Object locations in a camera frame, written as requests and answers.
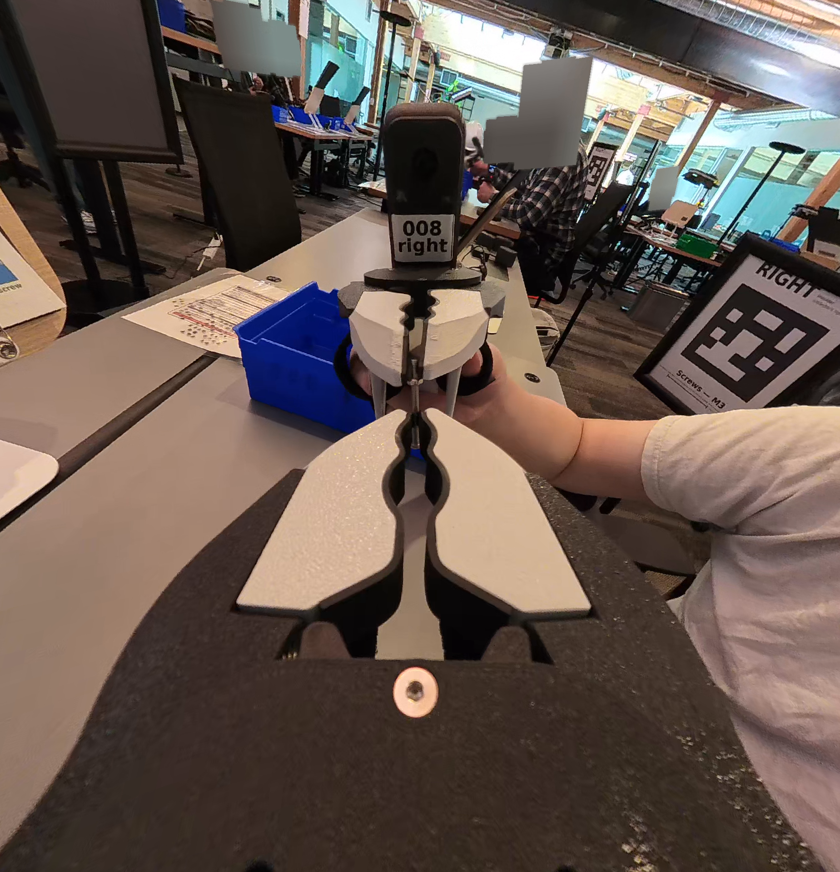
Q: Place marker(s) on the scattered small screws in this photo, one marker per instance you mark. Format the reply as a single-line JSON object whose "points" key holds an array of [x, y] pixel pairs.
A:
{"points": [[202, 323]]}

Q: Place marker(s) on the black high-back chair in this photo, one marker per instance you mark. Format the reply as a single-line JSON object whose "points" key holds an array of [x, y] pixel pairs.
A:
{"points": [[242, 177]]}

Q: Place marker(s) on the wooden sign board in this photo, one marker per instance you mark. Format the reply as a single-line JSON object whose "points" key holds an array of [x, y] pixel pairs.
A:
{"points": [[18, 272]]}

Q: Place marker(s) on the person's right forearm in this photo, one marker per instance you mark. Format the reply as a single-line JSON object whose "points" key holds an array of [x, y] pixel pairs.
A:
{"points": [[610, 456]]}

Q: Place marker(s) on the green bin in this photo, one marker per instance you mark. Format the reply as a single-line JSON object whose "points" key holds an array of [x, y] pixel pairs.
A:
{"points": [[697, 244]]}

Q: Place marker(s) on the black light stand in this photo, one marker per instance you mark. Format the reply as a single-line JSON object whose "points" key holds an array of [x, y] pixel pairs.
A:
{"points": [[786, 147]]}

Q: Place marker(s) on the person's right hand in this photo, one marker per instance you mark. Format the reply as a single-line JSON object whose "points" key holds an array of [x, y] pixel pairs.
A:
{"points": [[501, 422]]}

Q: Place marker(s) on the metal bolt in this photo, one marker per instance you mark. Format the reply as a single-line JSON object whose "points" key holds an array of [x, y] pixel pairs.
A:
{"points": [[416, 395]]}

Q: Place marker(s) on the grey screen on stand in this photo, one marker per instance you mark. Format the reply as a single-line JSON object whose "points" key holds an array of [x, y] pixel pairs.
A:
{"points": [[86, 75]]}

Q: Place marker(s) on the black office chair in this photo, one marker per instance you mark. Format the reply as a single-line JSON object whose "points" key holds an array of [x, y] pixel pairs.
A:
{"points": [[590, 231]]}

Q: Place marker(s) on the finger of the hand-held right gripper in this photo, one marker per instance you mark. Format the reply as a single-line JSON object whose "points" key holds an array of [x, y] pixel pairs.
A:
{"points": [[457, 327], [375, 334]]}

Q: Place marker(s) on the white rounded pad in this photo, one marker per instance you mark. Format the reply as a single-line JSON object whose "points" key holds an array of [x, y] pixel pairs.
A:
{"points": [[11, 477]]}

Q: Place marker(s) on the printed paper sheet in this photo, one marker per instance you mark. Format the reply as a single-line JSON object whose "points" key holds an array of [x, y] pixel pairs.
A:
{"points": [[188, 313]]}

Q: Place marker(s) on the framed marker sign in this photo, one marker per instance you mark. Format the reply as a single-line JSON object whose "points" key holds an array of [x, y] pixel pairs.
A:
{"points": [[754, 334]]}

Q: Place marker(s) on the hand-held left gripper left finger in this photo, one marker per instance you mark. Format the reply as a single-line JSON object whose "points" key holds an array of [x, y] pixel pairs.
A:
{"points": [[324, 531]]}

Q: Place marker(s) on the small marker sign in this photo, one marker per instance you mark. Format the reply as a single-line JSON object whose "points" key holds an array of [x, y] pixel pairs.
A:
{"points": [[600, 170]]}

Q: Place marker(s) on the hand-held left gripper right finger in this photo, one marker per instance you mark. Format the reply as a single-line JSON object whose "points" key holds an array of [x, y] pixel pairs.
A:
{"points": [[508, 538]]}

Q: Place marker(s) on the wooden work desk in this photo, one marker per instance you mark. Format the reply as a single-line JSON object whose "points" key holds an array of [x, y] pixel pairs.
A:
{"points": [[317, 129]]}

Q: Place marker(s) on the blue plastic bin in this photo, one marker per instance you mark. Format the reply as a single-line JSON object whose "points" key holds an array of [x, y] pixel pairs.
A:
{"points": [[290, 361]]}

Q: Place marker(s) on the grey trash bin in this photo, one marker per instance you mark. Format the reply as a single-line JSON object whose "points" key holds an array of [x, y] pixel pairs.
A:
{"points": [[658, 306]]}

